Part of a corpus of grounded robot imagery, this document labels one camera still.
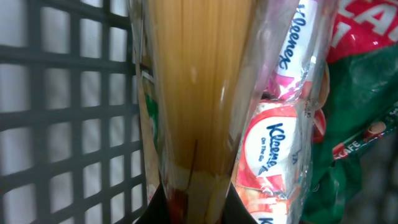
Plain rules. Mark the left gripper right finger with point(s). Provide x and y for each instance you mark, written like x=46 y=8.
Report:
x=234 y=210

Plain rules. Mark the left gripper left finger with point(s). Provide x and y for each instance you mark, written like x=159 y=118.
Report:
x=157 y=211

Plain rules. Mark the green Nescafe coffee bag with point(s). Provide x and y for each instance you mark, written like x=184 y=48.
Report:
x=361 y=105

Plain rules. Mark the San Remo spaghetti packet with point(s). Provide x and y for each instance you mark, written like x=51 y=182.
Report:
x=210 y=60

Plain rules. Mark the grey plastic basket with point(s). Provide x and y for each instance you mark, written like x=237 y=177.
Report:
x=71 y=148

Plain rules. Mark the Kleenex tissue multipack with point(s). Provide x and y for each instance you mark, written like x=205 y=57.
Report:
x=273 y=172

